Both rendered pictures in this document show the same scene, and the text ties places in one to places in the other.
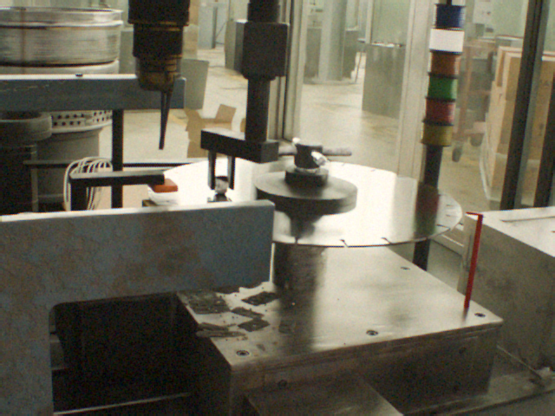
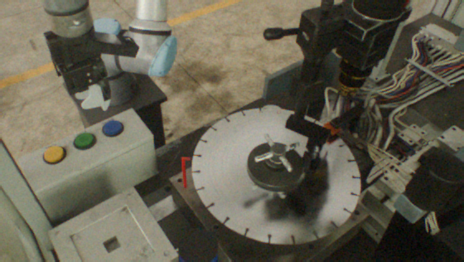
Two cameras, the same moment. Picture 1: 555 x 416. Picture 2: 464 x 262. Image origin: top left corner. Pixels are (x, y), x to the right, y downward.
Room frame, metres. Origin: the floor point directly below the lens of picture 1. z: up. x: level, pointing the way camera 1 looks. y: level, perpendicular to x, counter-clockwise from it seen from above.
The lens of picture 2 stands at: (1.19, -0.23, 1.57)
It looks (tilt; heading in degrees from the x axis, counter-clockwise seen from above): 48 degrees down; 171
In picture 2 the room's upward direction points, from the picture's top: straight up
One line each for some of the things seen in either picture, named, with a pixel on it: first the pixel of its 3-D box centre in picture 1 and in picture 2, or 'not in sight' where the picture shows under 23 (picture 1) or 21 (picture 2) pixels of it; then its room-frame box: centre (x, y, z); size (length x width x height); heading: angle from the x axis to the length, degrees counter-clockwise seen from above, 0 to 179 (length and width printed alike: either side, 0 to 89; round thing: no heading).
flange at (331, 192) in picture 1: (306, 181); (275, 162); (0.75, -0.03, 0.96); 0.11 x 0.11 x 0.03
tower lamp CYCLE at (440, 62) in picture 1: (444, 63); not in sight; (1.00, -0.21, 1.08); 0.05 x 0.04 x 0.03; 26
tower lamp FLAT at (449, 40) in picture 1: (447, 39); not in sight; (1.00, -0.21, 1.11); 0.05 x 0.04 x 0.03; 26
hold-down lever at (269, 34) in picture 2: not in sight; (292, 36); (0.69, -0.02, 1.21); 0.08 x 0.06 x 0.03; 116
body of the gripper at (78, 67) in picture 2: not in sight; (78, 55); (0.56, -0.38, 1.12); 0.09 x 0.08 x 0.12; 115
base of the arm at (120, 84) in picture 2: not in sight; (110, 77); (0.24, -0.39, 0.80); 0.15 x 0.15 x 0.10
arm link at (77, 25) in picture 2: not in sight; (70, 17); (0.56, -0.38, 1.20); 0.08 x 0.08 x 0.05
